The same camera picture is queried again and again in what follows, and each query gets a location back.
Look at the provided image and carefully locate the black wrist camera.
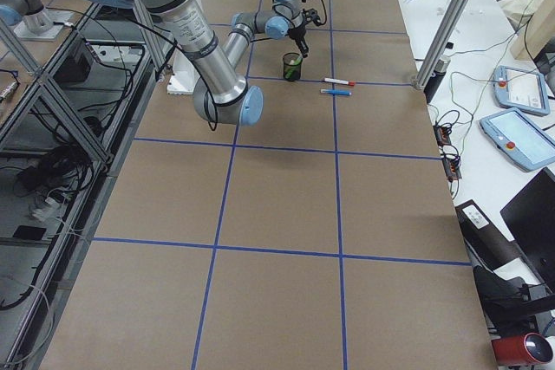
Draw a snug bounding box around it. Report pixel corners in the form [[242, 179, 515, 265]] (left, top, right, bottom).
[[303, 9, 327, 27]]

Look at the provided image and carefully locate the upper blue teach pendant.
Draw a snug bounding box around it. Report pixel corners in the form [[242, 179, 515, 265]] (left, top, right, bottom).
[[493, 66, 551, 116]]

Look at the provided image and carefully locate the white pedestal column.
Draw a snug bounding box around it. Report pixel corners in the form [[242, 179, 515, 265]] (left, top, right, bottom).
[[166, 0, 209, 97]]

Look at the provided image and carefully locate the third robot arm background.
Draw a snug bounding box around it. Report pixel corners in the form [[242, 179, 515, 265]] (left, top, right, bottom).
[[1, 0, 62, 41]]

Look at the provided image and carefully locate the blue teach pendant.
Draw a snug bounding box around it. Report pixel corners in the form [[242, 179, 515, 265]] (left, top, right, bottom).
[[493, 66, 551, 116], [480, 107, 554, 172]]

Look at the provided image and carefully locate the orange electronics board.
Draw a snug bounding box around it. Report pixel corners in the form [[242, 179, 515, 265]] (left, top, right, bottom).
[[433, 123, 462, 183]]

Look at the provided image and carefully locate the red cylinder speaker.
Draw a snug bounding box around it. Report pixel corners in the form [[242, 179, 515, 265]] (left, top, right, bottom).
[[491, 333, 554, 367]]

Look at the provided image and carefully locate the black mesh pen cup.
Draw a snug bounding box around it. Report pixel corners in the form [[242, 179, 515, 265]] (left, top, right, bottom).
[[282, 52, 303, 82]]

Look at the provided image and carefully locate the person in cream shirt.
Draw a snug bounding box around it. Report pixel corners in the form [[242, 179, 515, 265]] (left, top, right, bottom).
[[498, 0, 554, 73]]

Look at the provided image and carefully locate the blue marker pen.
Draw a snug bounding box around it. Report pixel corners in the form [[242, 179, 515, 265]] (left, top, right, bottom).
[[320, 88, 352, 96]]

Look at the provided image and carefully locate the lower blue teach pendant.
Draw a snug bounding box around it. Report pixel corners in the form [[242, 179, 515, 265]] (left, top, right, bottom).
[[480, 107, 554, 172]]

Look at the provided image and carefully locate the aluminium frame post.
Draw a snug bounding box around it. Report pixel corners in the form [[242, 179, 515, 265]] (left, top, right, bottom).
[[412, 0, 468, 91]]

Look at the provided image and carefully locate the green highlighter pen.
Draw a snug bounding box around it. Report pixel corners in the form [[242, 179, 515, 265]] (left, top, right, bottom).
[[284, 55, 303, 81]]

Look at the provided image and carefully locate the white marker red cap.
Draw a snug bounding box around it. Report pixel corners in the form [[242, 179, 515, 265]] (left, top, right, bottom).
[[323, 77, 356, 87]]

